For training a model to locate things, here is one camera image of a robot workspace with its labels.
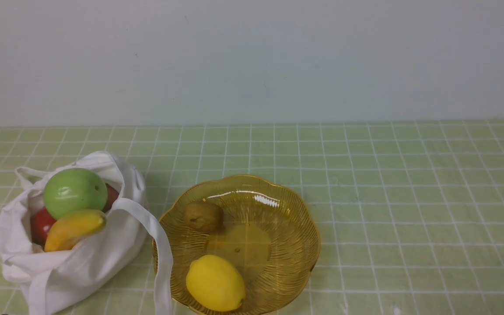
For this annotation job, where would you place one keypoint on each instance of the amber glass fruit bowl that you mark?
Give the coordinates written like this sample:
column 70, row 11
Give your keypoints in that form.
column 269, row 236

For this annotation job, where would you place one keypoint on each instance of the dark red fruit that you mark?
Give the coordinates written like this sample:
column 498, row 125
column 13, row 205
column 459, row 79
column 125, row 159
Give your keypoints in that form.
column 113, row 195

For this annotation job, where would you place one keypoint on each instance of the white cloth bag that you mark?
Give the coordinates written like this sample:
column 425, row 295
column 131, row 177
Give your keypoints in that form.
column 53, row 281

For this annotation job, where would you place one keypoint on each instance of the brown kiwi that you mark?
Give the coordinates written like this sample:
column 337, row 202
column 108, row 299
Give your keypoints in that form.
column 204, row 217

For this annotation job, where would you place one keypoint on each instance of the yellow lemon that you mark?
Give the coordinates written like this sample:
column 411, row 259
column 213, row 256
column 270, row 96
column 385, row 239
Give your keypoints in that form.
column 215, row 283

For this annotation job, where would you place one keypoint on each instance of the green checkered tablecloth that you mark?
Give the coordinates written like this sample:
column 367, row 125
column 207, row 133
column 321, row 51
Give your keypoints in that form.
column 411, row 214

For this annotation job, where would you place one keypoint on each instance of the green apple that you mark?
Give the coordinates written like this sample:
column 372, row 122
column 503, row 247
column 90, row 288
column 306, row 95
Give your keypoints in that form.
column 74, row 190

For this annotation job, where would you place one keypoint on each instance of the yellow banana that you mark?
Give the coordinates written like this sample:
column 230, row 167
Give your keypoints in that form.
column 73, row 228

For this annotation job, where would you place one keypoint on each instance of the red apple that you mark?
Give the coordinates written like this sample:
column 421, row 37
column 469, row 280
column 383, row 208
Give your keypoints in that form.
column 40, row 224

